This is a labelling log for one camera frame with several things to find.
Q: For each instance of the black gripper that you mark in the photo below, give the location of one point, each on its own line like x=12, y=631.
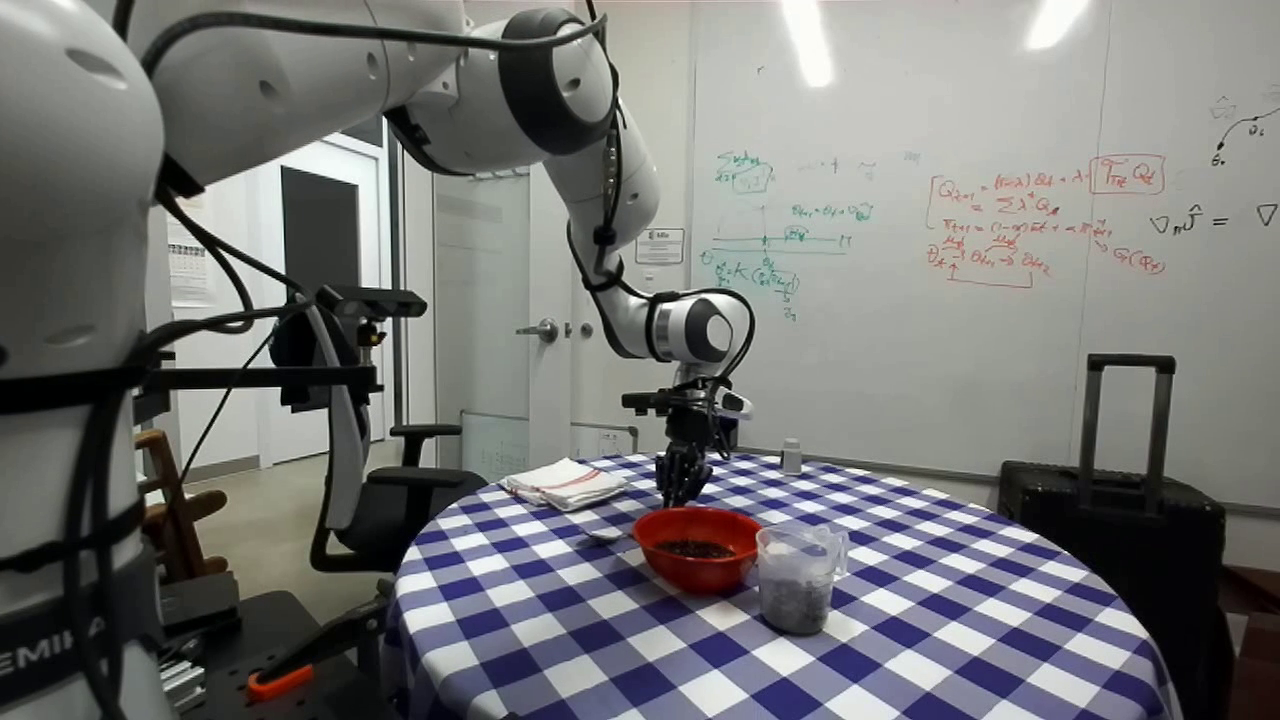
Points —
x=696, y=418

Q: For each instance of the red plastic bowl with beans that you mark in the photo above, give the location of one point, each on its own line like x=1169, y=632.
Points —
x=696, y=550

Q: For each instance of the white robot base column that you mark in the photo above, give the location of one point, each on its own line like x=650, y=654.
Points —
x=82, y=144

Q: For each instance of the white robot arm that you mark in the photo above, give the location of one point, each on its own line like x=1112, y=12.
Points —
x=461, y=89

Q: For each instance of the clear plastic jug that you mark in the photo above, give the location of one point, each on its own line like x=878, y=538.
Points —
x=793, y=572

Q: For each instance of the small white bottle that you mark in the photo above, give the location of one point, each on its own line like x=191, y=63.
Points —
x=790, y=457

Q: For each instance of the folded white striped towel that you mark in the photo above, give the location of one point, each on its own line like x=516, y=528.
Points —
x=564, y=485

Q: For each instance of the black office chair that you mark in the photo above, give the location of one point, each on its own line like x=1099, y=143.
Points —
x=370, y=512

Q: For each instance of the blue white checkered tablecloth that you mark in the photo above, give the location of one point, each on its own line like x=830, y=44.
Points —
x=938, y=614

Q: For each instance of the black rolling suitcase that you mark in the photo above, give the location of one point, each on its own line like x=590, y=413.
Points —
x=1154, y=538

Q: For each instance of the wooden stool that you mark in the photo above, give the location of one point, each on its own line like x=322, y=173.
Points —
x=169, y=512

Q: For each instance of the black camera tripod mount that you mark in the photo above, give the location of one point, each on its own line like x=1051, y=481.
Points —
x=267, y=374

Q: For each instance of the orange handled tool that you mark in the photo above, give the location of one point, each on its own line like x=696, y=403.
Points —
x=267, y=687

